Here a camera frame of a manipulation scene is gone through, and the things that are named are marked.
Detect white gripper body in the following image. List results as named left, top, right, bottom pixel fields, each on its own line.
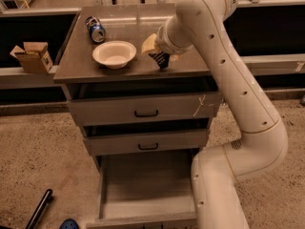
left=154, top=25, right=193, bottom=55

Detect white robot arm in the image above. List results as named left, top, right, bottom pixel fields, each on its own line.
left=142, top=0, right=288, bottom=229

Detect grey top drawer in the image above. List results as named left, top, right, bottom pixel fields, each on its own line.
left=68, top=93, right=221, bottom=126

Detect grey drawer cabinet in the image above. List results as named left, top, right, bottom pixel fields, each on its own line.
left=52, top=2, right=223, bottom=174

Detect grey middle drawer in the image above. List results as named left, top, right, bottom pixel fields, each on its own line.
left=84, top=129, right=210, bottom=156

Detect grey open bottom drawer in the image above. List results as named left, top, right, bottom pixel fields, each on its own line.
left=86, top=150, right=196, bottom=229

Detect white paper bowl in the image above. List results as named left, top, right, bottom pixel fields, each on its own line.
left=92, top=41, right=136, bottom=69

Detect blue soda can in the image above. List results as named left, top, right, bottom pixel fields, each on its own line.
left=85, top=16, right=106, bottom=43

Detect small cardboard box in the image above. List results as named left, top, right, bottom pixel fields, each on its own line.
left=10, top=42, right=53, bottom=73

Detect grey metal railing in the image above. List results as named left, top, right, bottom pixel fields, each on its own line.
left=0, top=3, right=305, bottom=89

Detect black pole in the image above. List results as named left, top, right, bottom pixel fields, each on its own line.
left=25, top=189, right=53, bottom=229

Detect blue round object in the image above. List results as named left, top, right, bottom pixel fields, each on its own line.
left=59, top=219, right=79, bottom=229

